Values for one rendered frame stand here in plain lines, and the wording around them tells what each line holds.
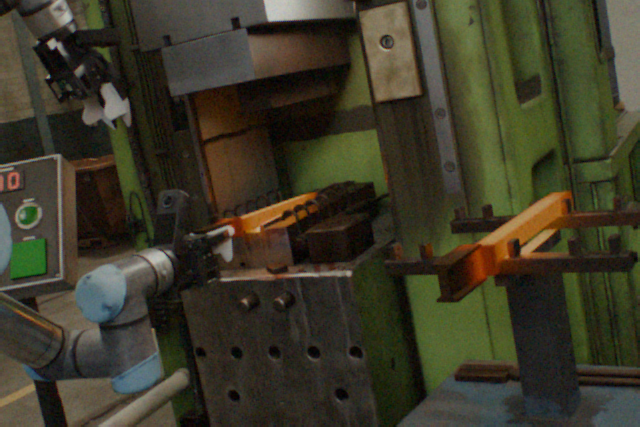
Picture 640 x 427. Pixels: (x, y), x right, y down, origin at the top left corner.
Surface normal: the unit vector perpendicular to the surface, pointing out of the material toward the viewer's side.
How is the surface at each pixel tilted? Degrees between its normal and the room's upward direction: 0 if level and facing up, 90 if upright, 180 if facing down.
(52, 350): 109
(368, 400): 90
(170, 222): 60
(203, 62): 90
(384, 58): 90
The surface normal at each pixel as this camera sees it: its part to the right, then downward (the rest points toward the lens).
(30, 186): -0.13, -0.36
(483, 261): -0.58, 0.22
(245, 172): 0.87, -0.11
